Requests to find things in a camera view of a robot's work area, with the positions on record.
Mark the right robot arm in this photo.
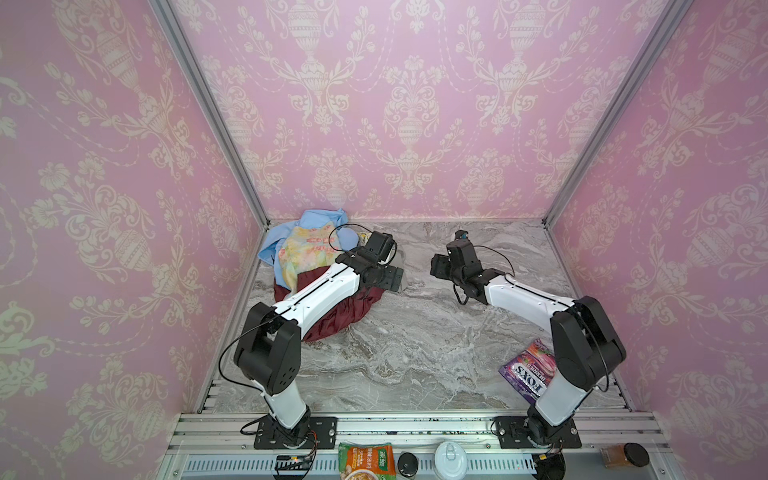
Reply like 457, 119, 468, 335
430, 230, 627, 448

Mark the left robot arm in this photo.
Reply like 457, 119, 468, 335
225, 231, 403, 450

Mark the light blue cloth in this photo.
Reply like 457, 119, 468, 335
258, 209, 359, 287

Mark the pastel yellow printed cloth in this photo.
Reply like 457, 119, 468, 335
277, 223, 342, 292

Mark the maroon cloth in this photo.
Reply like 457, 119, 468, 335
273, 266, 385, 342

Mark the purple Fox's candy bag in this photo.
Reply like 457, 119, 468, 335
498, 338, 557, 405

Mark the orange snack packet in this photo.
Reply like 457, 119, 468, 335
338, 443, 397, 480

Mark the black round lid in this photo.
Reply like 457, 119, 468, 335
397, 452, 419, 479

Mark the white round container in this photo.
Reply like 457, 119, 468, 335
434, 441, 469, 480

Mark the brown jar black lid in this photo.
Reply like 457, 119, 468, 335
600, 442, 650, 469

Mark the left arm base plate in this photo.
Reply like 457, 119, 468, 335
253, 415, 338, 450

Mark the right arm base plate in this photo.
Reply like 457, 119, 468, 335
490, 416, 582, 451

